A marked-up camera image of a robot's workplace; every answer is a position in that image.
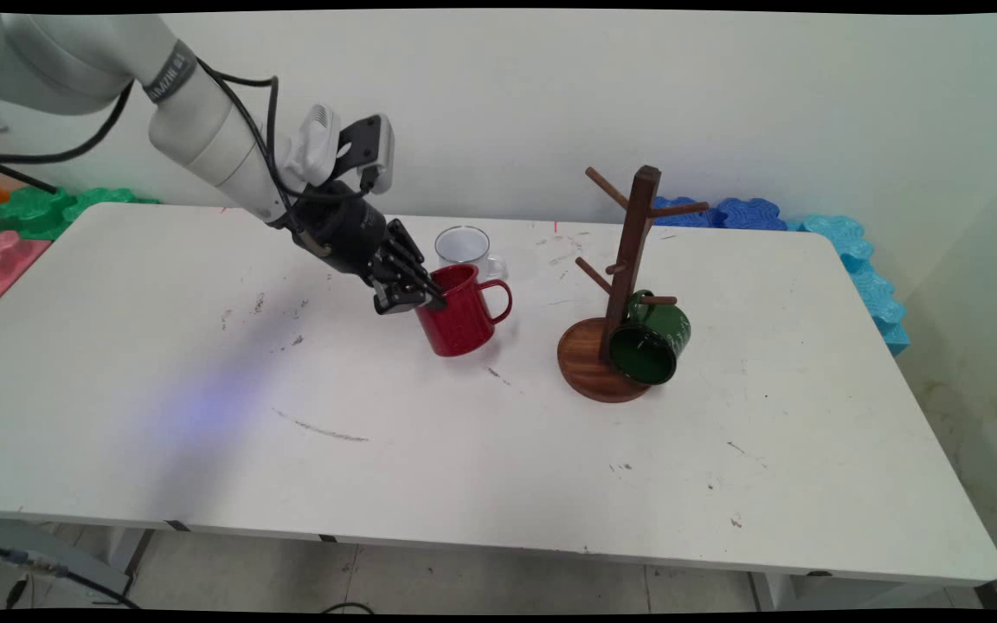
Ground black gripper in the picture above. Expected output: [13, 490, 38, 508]
[289, 180, 449, 316]

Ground red enamel mug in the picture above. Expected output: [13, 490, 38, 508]
[415, 263, 514, 358]

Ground white enamel mug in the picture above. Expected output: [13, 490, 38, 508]
[434, 226, 508, 283]

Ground wooden mug tree stand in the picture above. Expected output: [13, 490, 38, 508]
[556, 164, 711, 404]

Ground green enamel mug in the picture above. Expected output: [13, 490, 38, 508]
[608, 289, 691, 387]

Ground dark blue foam mat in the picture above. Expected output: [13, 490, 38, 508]
[654, 196, 789, 232]

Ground green foam mat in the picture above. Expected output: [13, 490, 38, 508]
[0, 187, 162, 241]

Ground pink foam mat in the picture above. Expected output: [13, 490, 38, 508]
[0, 229, 54, 325]

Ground grey table leg beam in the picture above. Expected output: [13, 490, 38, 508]
[0, 517, 155, 603]

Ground light blue foam mat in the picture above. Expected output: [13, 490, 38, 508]
[788, 214, 911, 356]

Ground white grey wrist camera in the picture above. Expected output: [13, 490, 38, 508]
[276, 104, 396, 196]

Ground black camera cable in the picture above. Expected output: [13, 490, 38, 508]
[220, 74, 378, 207]

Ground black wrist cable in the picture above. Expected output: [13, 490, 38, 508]
[194, 59, 309, 234]

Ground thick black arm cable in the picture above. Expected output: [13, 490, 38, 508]
[0, 80, 135, 166]

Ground thin black background cable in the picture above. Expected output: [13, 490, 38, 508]
[0, 160, 60, 195]

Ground black floor cable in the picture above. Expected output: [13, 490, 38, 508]
[0, 535, 143, 610]

